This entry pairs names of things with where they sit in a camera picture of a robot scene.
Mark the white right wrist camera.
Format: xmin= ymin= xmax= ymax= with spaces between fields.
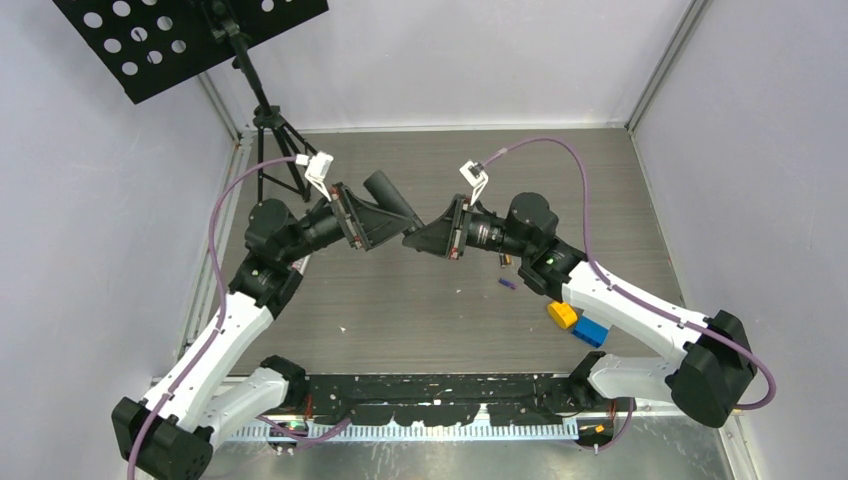
xmin=459 ymin=160 xmax=489 ymax=207

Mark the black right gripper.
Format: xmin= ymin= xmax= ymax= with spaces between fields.
xmin=403 ymin=194 xmax=532 ymax=260

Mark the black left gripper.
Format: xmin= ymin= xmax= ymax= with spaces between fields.
xmin=281 ymin=182 xmax=412 ymax=265

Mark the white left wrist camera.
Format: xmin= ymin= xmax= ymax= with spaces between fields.
xmin=295 ymin=151 xmax=334 ymax=201

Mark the yellow toy brick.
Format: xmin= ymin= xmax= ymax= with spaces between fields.
xmin=547 ymin=301 xmax=579 ymax=330

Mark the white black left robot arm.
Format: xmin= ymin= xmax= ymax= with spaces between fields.
xmin=111 ymin=178 xmax=423 ymax=479

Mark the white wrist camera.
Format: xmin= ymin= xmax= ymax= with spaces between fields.
xmin=295 ymin=151 xmax=334 ymax=201
xmin=459 ymin=160 xmax=489 ymax=207

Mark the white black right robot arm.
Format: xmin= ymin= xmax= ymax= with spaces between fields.
xmin=403 ymin=192 xmax=759 ymax=428

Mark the white air conditioner remote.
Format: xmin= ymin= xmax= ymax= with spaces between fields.
xmin=292 ymin=256 xmax=311 ymax=275

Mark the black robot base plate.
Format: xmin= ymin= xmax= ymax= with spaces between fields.
xmin=270 ymin=373 xmax=625 ymax=427

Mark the black music stand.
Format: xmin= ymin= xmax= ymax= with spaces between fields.
xmin=51 ymin=0 xmax=331 ymax=203

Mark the blue green white brick stack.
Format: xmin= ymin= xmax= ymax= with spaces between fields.
xmin=571 ymin=316 xmax=610 ymax=348

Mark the blue purple battery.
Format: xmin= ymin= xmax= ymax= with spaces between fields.
xmin=498 ymin=278 xmax=517 ymax=290

